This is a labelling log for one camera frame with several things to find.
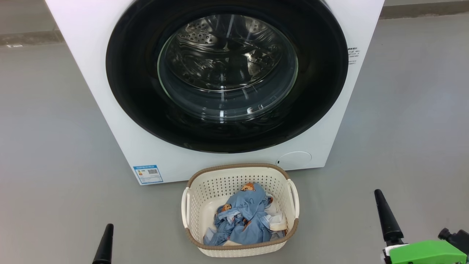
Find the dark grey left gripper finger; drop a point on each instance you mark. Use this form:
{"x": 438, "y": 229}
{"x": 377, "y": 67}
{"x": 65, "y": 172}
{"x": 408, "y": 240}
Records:
{"x": 105, "y": 245}

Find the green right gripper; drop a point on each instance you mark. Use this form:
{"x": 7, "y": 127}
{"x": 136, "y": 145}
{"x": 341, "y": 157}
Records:
{"x": 425, "y": 253}

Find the cream and blue garment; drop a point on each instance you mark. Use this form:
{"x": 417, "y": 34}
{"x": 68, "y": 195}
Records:
{"x": 277, "y": 220}

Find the blue bear-print garment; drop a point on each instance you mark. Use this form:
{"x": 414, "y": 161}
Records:
{"x": 245, "y": 216}

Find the black round washer door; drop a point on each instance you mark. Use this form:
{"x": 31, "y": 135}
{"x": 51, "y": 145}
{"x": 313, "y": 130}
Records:
{"x": 135, "y": 91}

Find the white front-load washing machine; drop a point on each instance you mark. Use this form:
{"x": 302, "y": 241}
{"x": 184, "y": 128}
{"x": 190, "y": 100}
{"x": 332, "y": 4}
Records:
{"x": 110, "y": 110}

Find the blue energy label sticker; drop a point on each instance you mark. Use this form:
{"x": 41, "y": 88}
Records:
{"x": 148, "y": 174}

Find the round white filter cover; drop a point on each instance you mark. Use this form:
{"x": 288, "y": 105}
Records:
{"x": 295, "y": 160}

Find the cream perforated laundry basket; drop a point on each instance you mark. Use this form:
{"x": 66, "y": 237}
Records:
{"x": 220, "y": 183}

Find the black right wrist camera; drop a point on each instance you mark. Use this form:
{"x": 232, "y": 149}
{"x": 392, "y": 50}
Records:
{"x": 458, "y": 239}

